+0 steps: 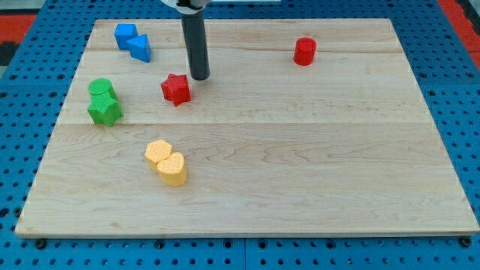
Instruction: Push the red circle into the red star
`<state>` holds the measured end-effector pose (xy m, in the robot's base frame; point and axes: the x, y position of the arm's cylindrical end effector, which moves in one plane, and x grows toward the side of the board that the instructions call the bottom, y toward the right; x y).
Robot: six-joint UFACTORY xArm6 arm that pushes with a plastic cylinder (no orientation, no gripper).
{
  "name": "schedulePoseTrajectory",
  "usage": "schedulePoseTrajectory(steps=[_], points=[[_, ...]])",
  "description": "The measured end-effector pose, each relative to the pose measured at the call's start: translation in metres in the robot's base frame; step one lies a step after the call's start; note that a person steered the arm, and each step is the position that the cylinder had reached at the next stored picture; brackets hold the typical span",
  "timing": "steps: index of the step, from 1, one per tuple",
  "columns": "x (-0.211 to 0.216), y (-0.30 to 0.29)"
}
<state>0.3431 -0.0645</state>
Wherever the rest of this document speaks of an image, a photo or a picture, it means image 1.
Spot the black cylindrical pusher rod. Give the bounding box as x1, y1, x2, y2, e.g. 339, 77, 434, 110
181, 10, 210, 81

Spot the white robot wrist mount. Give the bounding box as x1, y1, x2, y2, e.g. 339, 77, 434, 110
161, 0, 211, 14

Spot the red star block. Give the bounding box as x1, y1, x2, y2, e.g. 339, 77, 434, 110
160, 73, 191, 107

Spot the green star block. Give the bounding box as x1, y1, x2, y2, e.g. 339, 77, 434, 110
88, 92, 123, 127

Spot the blue triangle block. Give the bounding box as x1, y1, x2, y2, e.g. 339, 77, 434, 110
127, 34, 151, 62

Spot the blue cube block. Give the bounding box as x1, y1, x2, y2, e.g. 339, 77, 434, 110
114, 23, 138, 50

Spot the green cylinder block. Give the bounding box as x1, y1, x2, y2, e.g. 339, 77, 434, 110
88, 78, 118, 100

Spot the red cylinder block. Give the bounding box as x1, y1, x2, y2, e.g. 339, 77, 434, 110
293, 37, 317, 66

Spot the yellow hexagon block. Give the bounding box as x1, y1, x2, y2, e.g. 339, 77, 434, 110
144, 139, 173, 171

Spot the yellow heart block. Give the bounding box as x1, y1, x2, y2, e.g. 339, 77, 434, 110
156, 152, 188, 187

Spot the wooden board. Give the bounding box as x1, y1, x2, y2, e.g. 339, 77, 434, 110
16, 19, 479, 239

